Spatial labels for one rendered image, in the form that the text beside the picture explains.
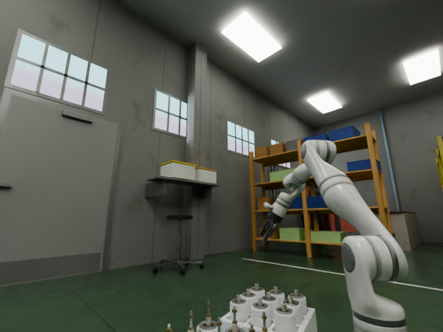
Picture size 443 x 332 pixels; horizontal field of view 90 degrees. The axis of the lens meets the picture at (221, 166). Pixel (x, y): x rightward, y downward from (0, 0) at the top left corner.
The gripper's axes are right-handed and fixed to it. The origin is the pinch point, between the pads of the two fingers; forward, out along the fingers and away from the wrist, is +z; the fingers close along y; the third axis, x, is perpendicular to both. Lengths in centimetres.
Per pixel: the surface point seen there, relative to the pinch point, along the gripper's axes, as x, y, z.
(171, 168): 106, 212, 27
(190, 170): 84, 236, 18
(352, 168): -145, 269, -115
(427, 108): -395, 590, -456
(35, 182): 221, 137, 110
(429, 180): -485, 557, -259
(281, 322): -22.3, -13.2, 25.3
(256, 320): -14.8, -8.0, 33.3
